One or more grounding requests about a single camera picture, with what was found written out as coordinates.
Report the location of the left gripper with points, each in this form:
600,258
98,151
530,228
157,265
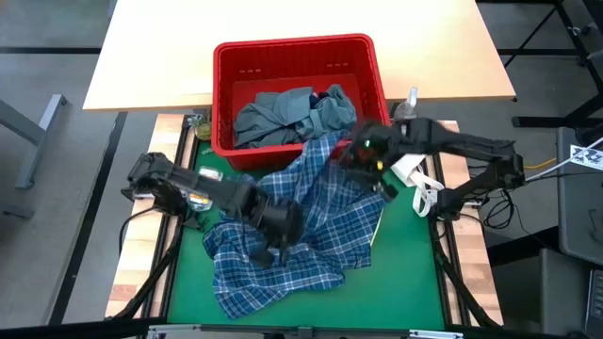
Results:
278,223

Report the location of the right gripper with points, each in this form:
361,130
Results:
372,172

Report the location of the blue plaid shirt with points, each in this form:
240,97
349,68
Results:
320,212

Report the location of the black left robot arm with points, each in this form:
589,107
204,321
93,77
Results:
202,188

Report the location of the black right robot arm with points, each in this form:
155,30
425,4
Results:
471,146

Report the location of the red plastic laundry bin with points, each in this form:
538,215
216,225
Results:
301,56

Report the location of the white tote bag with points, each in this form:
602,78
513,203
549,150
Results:
414,174

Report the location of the clear spray bottle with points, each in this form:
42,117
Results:
407,106

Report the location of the silver metal bar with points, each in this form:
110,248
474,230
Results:
226,331

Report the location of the clear box with orange label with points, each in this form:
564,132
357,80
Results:
211,174

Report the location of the dark navy garment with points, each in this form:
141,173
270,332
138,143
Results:
319,95

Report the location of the grey garment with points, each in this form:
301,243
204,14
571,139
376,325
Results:
273,117

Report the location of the small potted succulent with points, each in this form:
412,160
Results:
203,129

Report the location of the dark grey cabinet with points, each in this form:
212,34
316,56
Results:
537,292

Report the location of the black monitor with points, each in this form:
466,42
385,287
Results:
581,212

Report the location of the beige wooden desk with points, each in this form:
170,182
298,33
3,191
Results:
282,19

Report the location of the printed paper sheet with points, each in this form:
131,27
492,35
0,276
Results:
586,157

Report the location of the black keyboard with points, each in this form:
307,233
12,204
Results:
596,301

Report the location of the grey desk leg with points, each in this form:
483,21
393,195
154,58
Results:
37,136

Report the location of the black aluminium table frame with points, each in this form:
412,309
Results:
178,235

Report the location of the black diagonal frame strut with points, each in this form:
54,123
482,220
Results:
464,292
146,282

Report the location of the black desk leg frame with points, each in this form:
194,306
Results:
542,28

